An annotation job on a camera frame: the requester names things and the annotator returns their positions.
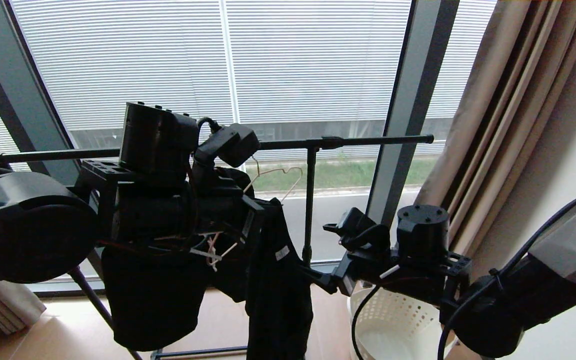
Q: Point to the black clothes rack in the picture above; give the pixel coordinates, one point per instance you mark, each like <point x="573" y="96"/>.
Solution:
<point x="358" y="141"/>

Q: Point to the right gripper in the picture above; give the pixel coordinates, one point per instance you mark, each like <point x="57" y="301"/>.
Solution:
<point x="408" y="277"/>

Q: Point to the beige curtain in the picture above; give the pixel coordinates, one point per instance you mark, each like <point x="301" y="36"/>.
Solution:
<point x="518" y="75"/>
<point x="3" y="305"/>

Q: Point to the white laundry basket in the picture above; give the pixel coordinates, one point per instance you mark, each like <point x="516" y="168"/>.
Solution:
<point x="398" y="320"/>

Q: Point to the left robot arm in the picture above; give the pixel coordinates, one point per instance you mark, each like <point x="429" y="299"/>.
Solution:
<point x="18" y="230"/>

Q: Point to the black short-sleeved shirt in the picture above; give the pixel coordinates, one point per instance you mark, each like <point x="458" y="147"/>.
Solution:
<point x="278" y="300"/>

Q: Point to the black knitted garment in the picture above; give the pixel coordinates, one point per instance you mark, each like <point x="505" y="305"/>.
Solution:
<point x="148" y="300"/>

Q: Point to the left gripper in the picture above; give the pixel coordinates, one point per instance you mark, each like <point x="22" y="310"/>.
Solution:
<point x="168" y="215"/>

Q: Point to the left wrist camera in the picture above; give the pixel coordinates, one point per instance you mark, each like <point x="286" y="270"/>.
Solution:
<point x="233" y="145"/>

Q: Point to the pink clothes hanger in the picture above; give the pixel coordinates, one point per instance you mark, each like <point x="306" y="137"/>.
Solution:
<point x="295" y="172"/>

